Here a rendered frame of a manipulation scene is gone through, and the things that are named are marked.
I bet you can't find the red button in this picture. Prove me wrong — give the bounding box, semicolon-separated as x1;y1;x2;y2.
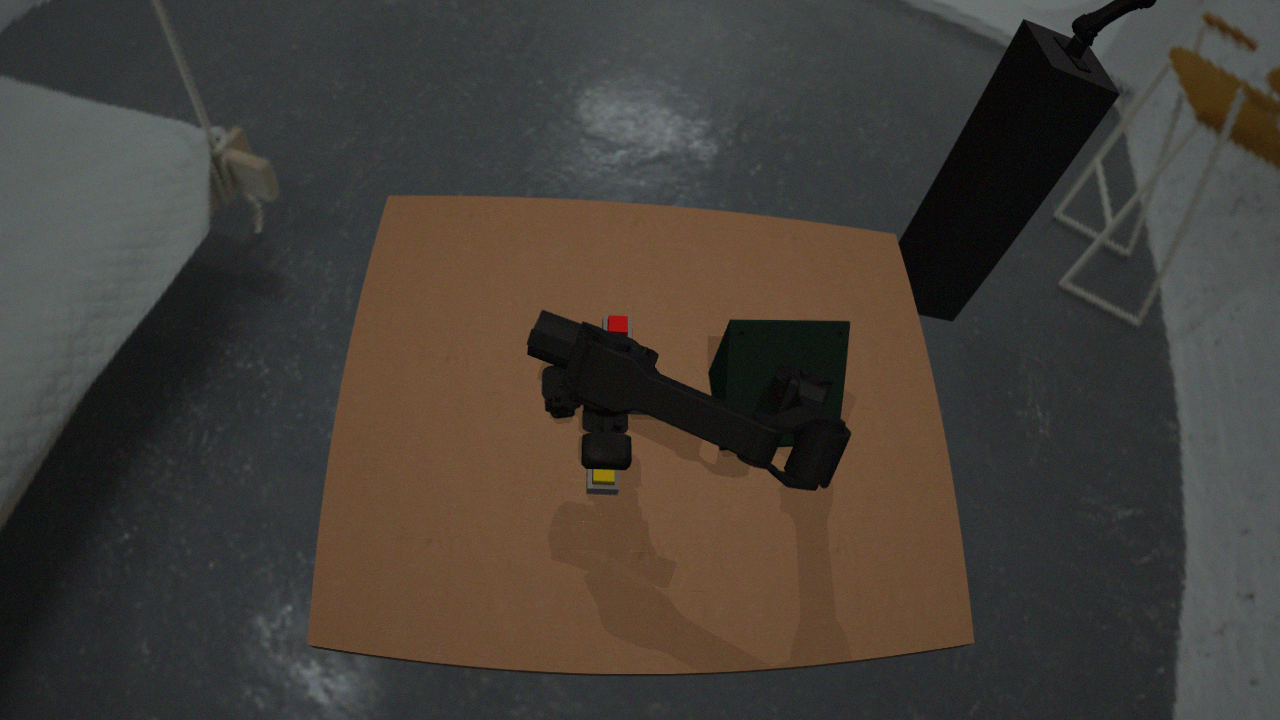
602;315;632;340

